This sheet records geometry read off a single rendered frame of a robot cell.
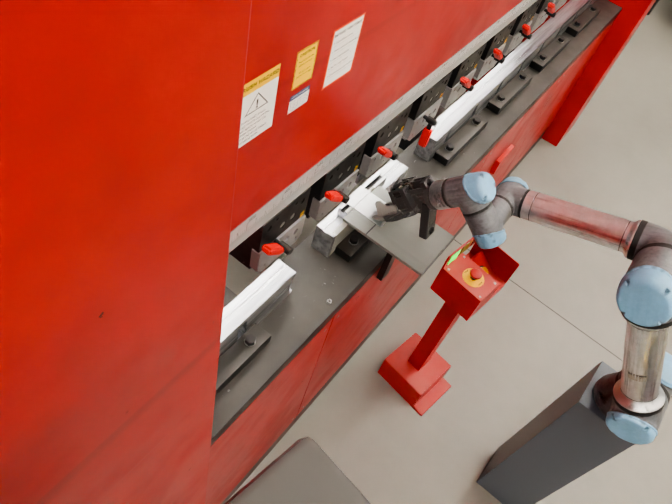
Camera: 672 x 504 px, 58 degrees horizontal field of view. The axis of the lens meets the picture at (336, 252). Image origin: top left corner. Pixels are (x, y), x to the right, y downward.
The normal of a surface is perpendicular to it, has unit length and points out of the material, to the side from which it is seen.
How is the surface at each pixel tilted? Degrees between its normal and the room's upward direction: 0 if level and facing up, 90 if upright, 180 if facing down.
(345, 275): 0
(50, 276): 90
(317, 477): 0
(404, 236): 0
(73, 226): 90
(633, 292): 83
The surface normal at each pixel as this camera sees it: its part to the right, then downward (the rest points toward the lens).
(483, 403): 0.19, -0.59
